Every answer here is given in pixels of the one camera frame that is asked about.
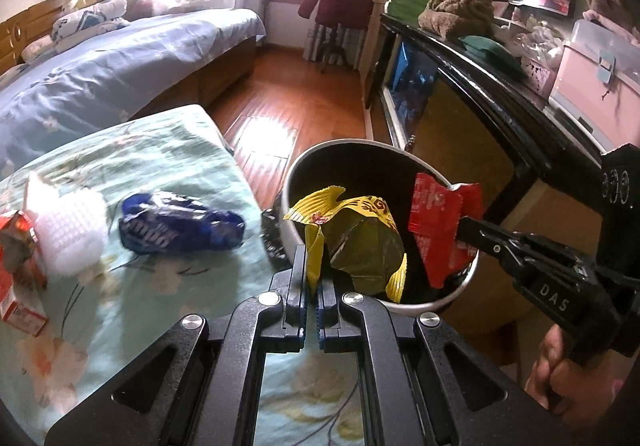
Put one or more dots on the yellow snack wrapper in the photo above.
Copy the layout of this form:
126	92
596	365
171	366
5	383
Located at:
360	246

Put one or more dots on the person's right hand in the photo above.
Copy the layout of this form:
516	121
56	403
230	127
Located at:
560	376

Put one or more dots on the white and blue pillow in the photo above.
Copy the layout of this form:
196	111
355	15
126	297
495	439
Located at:
85	21

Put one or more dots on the brown fluffy cloth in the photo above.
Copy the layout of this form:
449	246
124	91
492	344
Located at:
457	11

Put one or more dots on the teal floral blanket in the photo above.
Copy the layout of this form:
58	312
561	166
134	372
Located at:
150	306

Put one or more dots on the blue snack wrapper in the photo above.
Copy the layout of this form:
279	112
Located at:
175	226

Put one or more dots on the black plastic bag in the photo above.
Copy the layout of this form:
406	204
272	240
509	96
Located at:
272	238

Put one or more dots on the red snack wrapper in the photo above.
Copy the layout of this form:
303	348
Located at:
440	226

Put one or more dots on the round grey waste bin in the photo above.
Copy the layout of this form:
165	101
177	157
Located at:
445	296

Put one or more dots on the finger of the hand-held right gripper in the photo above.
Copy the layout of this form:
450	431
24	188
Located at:
490	233

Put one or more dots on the blue floral bed sheet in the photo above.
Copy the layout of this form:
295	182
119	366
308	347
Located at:
100	71

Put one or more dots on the wooden coat stand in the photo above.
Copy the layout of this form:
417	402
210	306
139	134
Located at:
332	51

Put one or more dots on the pink storage box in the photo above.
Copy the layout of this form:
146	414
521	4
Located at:
595	81

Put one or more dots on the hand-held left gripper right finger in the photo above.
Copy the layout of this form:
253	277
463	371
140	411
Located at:
322	321

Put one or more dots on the orange snack wrapper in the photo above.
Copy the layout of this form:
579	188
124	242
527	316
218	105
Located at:
15	276

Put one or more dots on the wooden headboard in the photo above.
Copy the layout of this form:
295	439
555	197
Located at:
20	31

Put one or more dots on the black cabinet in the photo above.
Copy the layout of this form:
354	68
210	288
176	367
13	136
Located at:
500	106

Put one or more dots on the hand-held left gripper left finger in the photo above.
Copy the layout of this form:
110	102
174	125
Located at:
301	306

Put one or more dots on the green folded cloth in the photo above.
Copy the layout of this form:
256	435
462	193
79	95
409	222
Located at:
492	51

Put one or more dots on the blue packages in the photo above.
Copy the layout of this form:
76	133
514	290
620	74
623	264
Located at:
412	76

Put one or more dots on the white foam block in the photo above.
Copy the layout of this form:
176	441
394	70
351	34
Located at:
67	231

